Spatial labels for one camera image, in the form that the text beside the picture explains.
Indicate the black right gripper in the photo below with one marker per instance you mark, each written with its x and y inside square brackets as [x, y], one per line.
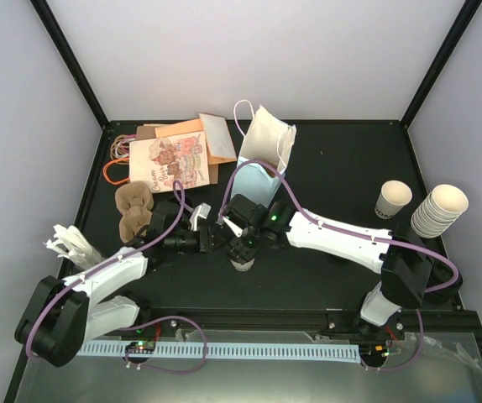
[241, 253]

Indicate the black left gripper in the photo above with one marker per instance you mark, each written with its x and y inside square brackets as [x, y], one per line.
[205, 238]

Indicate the single white paper cup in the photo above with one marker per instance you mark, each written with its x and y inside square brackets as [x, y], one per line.
[242, 267]
[394, 195]

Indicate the brown pulp cup carrier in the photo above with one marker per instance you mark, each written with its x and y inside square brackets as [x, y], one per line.
[135, 202]

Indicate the light blue paper bag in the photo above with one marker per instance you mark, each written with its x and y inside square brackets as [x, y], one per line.
[264, 155]

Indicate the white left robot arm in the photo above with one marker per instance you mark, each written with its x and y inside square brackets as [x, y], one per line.
[64, 314]

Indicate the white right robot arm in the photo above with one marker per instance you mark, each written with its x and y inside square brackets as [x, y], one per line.
[407, 270]

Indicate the illustrated greeting card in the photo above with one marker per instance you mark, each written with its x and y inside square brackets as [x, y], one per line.
[161, 161]

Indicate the brown cardboard sleeve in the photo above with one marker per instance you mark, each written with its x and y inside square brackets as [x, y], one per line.
[147, 131]

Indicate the rubber bands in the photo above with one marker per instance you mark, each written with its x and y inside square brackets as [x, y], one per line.
[119, 155]

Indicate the white plastic cutlery pile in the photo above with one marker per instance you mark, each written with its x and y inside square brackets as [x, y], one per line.
[69, 243]

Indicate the stack of white paper cups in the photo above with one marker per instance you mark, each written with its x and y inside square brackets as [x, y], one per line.
[439, 210]

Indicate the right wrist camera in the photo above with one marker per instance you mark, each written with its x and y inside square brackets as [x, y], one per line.
[233, 224]

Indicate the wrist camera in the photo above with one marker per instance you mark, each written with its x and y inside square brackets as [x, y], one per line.
[233, 224]
[200, 212]

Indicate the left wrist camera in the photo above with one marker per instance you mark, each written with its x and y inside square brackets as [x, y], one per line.
[200, 212]

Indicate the light blue cable duct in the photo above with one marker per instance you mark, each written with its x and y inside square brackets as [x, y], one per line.
[255, 351]

